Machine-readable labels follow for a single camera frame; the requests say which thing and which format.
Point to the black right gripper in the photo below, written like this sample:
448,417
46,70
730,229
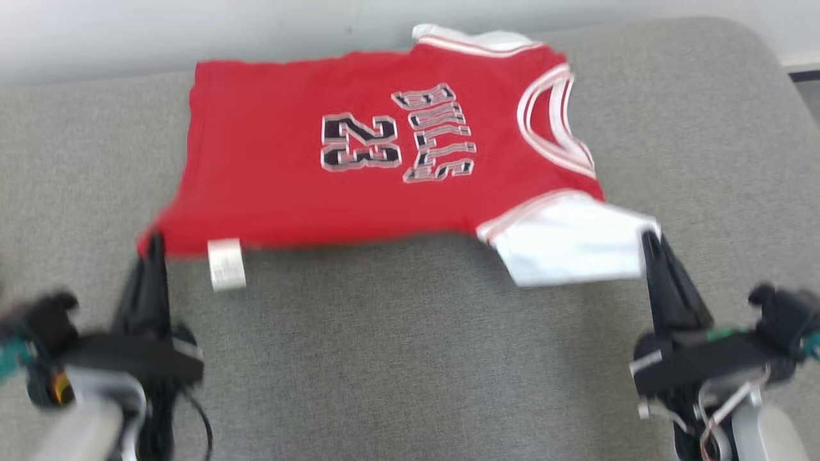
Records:
698,362

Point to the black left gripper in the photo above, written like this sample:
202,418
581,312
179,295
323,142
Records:
141,358

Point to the red basketball jersey white sleeves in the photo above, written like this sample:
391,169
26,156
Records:
269,179

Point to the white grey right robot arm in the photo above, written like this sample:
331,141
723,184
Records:
769,435

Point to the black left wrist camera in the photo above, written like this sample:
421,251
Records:
54,320

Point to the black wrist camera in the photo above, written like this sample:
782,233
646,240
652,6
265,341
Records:
54,320
785,317

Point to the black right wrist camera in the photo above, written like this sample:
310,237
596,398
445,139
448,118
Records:
785,317

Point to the white wall baseboard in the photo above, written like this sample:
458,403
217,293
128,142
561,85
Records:
804,62

